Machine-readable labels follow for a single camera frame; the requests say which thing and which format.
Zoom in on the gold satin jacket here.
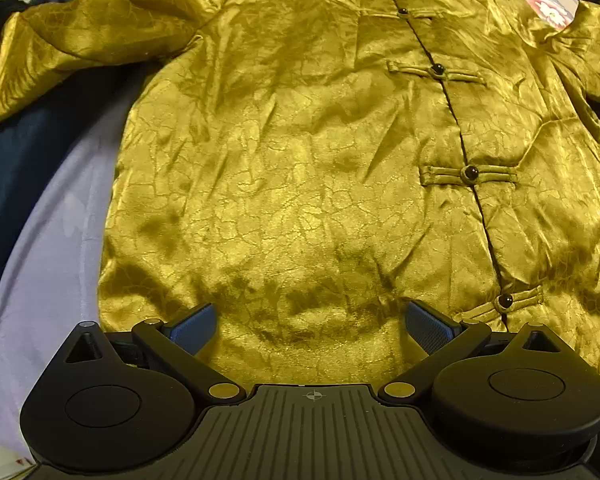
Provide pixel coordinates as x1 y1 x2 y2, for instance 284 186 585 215
0 0 600 387

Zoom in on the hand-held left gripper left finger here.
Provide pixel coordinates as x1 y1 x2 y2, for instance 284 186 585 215
65 302 246 406

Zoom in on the purple floral bed sheet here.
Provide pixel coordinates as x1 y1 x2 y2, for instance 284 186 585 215
0 0 600 463

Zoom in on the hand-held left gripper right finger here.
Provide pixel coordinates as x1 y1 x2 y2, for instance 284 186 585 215
378 298 557 404

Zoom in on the printed leaflet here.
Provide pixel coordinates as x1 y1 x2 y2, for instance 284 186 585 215
0 434 37 480

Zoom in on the navy blue garment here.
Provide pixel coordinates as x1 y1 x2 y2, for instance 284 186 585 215
0 0 157 333

